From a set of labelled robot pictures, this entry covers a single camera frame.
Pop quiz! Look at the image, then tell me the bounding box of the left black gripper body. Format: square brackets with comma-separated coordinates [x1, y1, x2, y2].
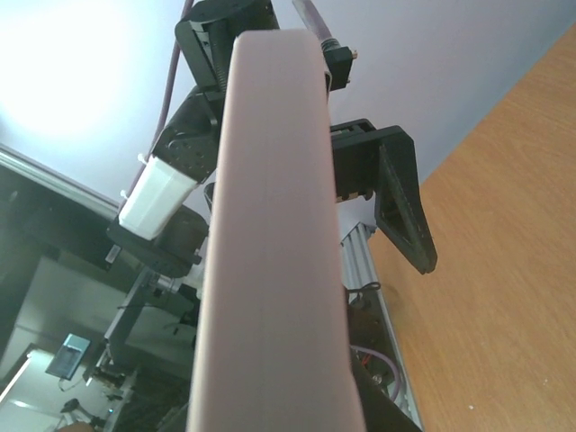
[330, 119, 417, 203]

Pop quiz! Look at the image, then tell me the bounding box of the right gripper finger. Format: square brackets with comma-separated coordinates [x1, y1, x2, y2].
[351, 355, 420, 432]

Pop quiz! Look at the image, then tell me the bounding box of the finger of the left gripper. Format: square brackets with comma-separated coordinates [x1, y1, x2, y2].
[374, 144, 437, 275]

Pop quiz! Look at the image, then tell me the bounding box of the phone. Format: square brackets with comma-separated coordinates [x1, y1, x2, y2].
[187, 30, 365, 431]

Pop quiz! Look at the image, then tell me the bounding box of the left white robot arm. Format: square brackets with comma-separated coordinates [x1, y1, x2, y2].
[107, 1, 437, 278]

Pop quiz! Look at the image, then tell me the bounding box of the aluminium front rail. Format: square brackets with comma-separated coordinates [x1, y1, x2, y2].
[340, 222, 424, 431]

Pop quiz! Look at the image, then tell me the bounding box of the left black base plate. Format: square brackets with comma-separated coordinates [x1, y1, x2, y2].
[344, 282, 401, 402]

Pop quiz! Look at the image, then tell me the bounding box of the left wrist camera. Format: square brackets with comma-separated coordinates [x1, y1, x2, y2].
[321, 38, 357, 92]

